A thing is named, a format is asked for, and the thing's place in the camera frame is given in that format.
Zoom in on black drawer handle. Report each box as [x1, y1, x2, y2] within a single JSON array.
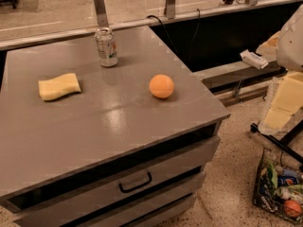
[[118, 171, 152, 194]]

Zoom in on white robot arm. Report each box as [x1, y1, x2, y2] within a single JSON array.
[[257, 5, 303, 135]]

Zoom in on silver soda can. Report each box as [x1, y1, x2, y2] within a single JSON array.
[[95, 27, 118, 67]]

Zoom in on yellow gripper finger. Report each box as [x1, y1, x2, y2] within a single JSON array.
[[258, 72, 303, 135]]

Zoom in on grey drawer cabinet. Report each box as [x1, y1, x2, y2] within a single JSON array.
[[0, 26, 228, 227]]

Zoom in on white crumpled packet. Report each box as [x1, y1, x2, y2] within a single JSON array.
[[241, 50, 268, 69]]

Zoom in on yellow sponge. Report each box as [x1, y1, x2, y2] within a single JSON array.
[[38, 73, 81, 101]]

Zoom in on basket of groceries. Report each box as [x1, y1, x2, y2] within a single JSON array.
[[253, 149, 303, 226]]

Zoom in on black cable on rail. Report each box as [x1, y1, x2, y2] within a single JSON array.
[[146, 8, 202, 63]]

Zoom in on black robot base legs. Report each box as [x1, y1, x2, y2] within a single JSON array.
[[250, 120, 303, 164]]

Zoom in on orange ball fruit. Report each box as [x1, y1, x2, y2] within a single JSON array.
[[149, 75, 174, 98]]

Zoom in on metal guard rail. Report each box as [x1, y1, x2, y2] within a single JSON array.
[[0, 0, 300, 51]]

